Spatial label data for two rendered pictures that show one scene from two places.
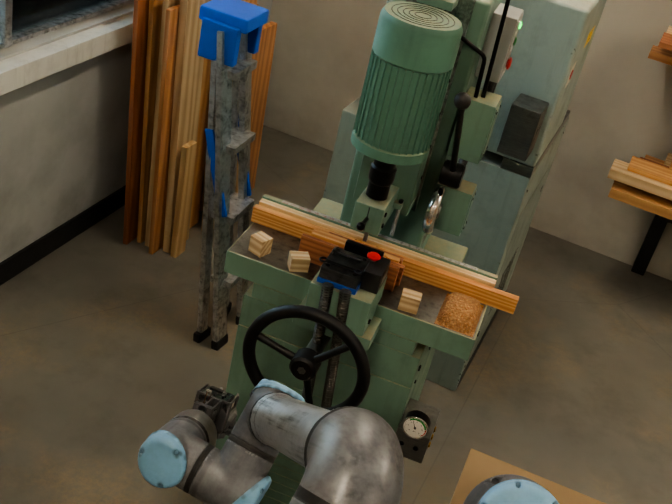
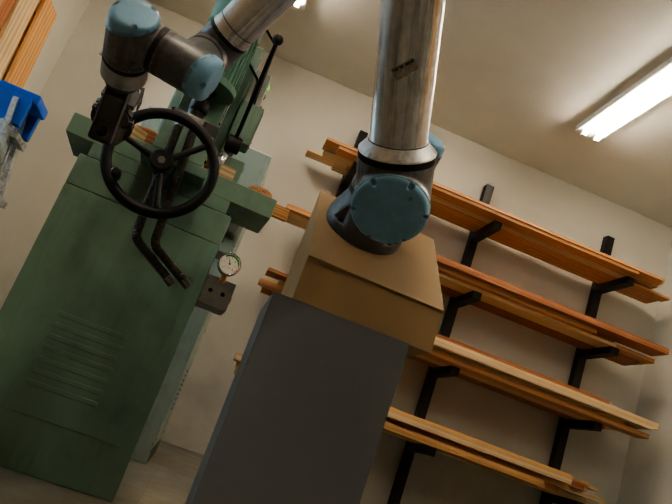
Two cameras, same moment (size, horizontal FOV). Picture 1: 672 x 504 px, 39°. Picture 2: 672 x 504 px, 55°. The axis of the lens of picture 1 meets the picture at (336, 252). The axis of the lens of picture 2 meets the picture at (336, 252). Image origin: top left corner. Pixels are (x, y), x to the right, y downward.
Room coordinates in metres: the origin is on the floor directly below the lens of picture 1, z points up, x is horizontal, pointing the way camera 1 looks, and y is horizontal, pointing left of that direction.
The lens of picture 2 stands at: (-0.02, 0.17, 0.31)
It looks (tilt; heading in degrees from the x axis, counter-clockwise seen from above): 16 degrees up; 337
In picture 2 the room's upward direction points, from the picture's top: 20 degrees clockwise
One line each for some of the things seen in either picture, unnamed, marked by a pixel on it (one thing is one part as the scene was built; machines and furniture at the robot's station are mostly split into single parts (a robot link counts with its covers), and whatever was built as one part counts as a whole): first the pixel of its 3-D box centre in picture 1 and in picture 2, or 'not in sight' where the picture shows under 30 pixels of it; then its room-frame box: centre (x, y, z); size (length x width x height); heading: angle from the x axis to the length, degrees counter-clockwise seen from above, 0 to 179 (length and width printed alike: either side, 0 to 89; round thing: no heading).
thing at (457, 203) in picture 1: (451, 204); (225, 176); (2.08, -0.25, 1.02); 0.09 x 0.07 x 0.12; 79
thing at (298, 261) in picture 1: (298, 261); (136, 135); (1.82, 0.08, 0.92); 0.04 x 0.03 x 0.04; 109
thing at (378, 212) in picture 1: (375, 209); not in sight; (1.95, -0.07, 1.03); 0.14 x 0.07 x 0.09; 169
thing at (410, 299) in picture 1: (410, 301); (225, 174); (1.77, -0.19, 0.92); 0.04 x 0.03 x 0.04; 85
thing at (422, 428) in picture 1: (415, 426); (227, 268); (1.67, -0.27, 0.65); 0.06 x 0.04 x 0.08; 79
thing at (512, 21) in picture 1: (499, 43); (254, 96); (2.22, -0.26, 1.40); 0.10 x 0.06 x 0.16; 169
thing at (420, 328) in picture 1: (352, 292); (174, 172); (1.82, -0.06, 0.87); 0.61 x 0.30 x 0.06; 79
